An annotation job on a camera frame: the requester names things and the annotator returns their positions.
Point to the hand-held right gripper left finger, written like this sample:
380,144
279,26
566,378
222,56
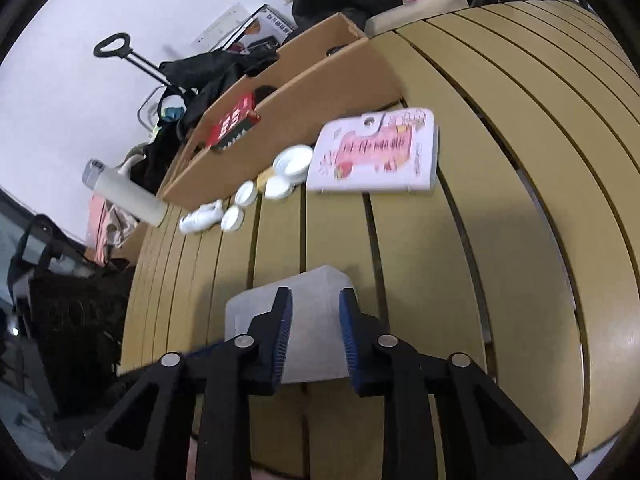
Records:
282,331

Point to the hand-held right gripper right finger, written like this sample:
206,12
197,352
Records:
349,336

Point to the translucent plastic box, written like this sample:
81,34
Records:
314,320

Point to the white round lid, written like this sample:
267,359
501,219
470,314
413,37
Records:
232,218
246,192
278,188

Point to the small white bottle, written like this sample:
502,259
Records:
201,216

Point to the white bowl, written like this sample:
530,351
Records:
293,161

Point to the pink and white packet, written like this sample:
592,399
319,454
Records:
375,152

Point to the pink bag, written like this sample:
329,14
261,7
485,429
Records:
106,230

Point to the yellow slatted table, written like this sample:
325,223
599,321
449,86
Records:
500,200

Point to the white thermos bottle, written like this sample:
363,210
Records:
125,191

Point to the red and black box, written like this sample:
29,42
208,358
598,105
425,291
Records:
233,122

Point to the large cardboard box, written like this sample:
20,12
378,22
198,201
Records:
300,95

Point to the printed product box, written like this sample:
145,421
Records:
262,30

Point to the white flat carton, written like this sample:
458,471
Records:
222,25

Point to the small cardboard box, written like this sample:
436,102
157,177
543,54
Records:
422,10

